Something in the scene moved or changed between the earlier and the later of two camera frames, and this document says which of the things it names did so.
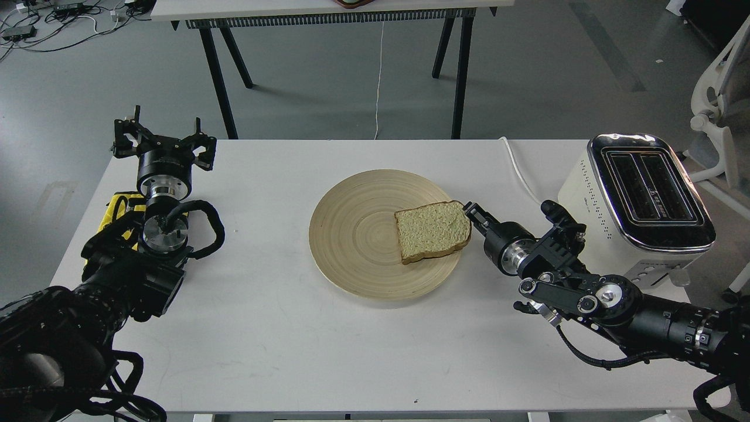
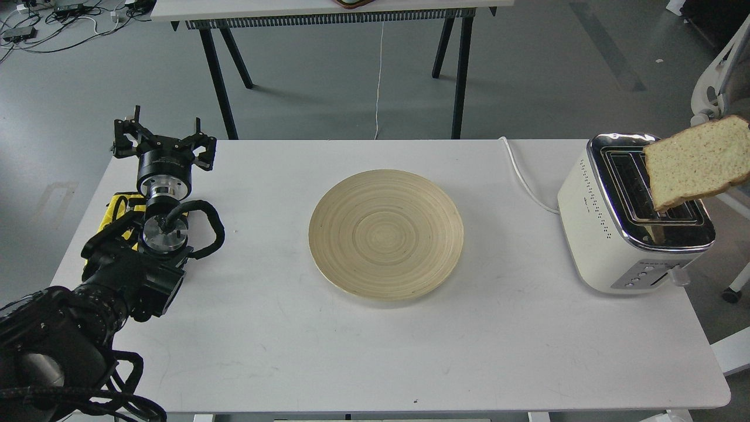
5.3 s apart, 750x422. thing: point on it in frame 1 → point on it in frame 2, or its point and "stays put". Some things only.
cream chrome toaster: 644,217 stays put
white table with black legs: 207,15 stays put
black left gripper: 164,169 stays put
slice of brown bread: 432,228 → 698,161
